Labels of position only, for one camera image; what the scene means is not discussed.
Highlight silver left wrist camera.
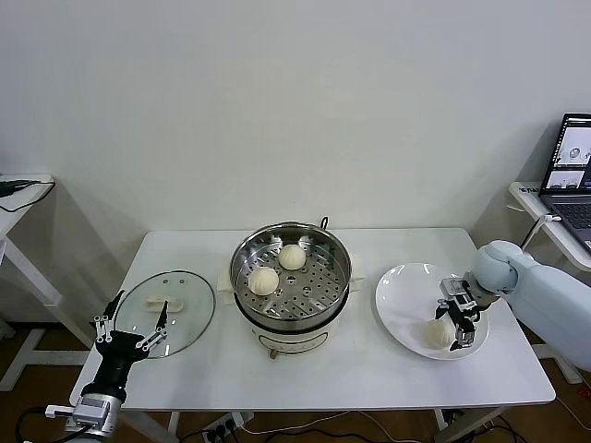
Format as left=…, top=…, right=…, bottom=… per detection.
left=72, top=397, right=111, bottom=424

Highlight perforated steel steamer basket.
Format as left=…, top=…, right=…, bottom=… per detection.
left=229, top=222, right=353, bottom=322

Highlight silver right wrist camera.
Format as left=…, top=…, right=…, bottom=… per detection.
left=440, top=276, right=476, bottom=311

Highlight white electric cooker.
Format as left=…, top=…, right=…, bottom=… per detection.
left=216, top=257, right=367, bottom=360

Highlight grey open laptop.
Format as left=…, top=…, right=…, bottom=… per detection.
left=538, top=114, right=591, bottom=254

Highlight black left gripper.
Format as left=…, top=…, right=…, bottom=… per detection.
left=82, top=290, right=170, bottom=402

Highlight white side table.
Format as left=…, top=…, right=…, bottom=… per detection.
left=508, top=182, right=591, bottom=384
left=0, top=173, right=105, bottom=393

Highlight round white plate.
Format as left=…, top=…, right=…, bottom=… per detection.
left=375, top=262, right=490, bottom=362

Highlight round glass lid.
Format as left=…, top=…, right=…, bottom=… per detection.
left=113, top=269, right=217, bottom=359

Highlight white steamed baozi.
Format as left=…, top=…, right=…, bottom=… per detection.
left=248, top=266, right=281, bottom=296
left=423, top=318, right=454, bottom=350
left=278, top=243, right=307, bottom=272

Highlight black adapter cable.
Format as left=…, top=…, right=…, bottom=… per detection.
left=0, top=178, right=57, bottom=213

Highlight white laptop cable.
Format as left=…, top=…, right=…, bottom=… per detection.
left=521, top=214, right=563, bottom=250

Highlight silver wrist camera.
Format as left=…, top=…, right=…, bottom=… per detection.
left=440, top=276, right=476, bottom=311
left=72, top=397, right=111, bottom=424

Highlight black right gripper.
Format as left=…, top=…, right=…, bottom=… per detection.
left=433, top=298, right=482, bottom=353

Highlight white power strip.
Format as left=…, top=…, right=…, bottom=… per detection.
left=201, top=412, right=255, bottom=439

